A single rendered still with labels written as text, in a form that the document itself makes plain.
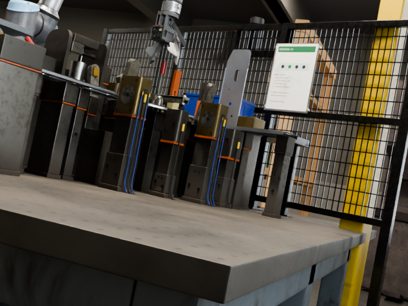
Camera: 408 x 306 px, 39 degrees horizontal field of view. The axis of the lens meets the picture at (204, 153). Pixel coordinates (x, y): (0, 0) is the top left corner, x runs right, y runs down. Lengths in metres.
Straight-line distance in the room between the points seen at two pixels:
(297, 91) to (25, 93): 1.37
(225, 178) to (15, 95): 0.87
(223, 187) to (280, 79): 0.74
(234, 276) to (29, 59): 1.02
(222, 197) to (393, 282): 4.25
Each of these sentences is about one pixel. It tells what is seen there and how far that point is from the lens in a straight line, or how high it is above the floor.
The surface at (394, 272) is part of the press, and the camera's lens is 6.16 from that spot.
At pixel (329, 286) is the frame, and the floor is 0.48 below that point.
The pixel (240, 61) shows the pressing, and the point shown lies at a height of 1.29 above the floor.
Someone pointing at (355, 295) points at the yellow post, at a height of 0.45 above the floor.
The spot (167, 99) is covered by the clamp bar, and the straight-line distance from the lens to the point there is 2.22.
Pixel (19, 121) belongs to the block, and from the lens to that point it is 1.50.
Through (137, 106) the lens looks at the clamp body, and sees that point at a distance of 1.72.
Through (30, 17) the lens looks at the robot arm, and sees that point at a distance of 2.37.
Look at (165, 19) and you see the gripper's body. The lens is 2.29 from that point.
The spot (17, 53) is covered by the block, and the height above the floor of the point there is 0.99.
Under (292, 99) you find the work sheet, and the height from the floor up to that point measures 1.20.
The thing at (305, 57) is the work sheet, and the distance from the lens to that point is 2.58.
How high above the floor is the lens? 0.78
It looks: 3 degrees up
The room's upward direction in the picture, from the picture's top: 11 degrees clockwise
